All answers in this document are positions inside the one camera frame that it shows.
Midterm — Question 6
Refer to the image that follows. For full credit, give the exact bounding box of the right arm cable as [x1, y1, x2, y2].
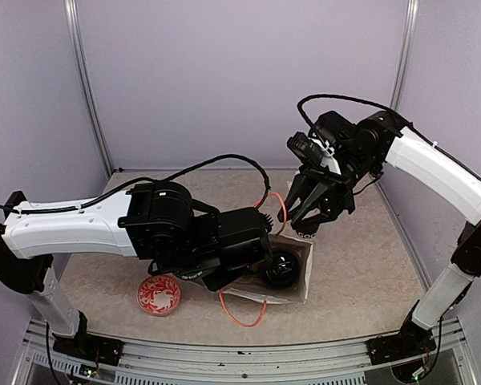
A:
[296, 94, 481, 189]

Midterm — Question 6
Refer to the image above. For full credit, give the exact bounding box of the black cup holding straws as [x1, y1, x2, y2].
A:
[297, 231, 316, 240]

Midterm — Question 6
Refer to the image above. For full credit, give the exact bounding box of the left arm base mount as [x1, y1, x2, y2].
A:
[53, 311, 123, 367]

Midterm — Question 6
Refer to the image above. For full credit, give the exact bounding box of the left aluminium post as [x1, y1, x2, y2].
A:
[64, 0, 114, 177]

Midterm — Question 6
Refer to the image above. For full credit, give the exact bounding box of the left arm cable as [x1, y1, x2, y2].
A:
[0, 152, 273, 213]

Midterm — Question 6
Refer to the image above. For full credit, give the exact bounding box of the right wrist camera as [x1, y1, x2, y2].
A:
[287, 132, 341, 175]

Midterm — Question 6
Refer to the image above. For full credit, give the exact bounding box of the cream bear paper bag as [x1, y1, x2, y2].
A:
[218, 219, 313, 328]

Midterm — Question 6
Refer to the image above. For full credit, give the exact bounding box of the aluminium front rail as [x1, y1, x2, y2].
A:
[6, 319, 481, 384]

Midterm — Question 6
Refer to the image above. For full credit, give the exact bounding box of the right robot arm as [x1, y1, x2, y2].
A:
[278, 111, 481, 356]

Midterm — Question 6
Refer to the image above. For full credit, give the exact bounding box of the aluminium post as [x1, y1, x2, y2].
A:
[390, 0, 420, 111]
[64, 0, 114, 177]

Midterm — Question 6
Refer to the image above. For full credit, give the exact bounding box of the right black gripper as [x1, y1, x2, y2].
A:
[280, 147, 378, 229]

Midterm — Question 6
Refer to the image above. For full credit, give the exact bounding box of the right aluminium post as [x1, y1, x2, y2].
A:
[390, 0, 420, 111]

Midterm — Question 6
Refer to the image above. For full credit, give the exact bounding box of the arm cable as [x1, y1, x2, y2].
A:
[0, 152, 273, 213]
[296, 94, 481, 189]

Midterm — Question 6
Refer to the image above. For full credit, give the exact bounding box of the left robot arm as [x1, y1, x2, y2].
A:
[0, 178, 272, 357]

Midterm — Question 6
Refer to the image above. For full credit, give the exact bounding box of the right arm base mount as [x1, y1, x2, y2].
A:
[366, 302, 437, 365]

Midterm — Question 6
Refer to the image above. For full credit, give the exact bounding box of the red patterned bowl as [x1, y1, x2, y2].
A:
[136, 275, 182, 317]

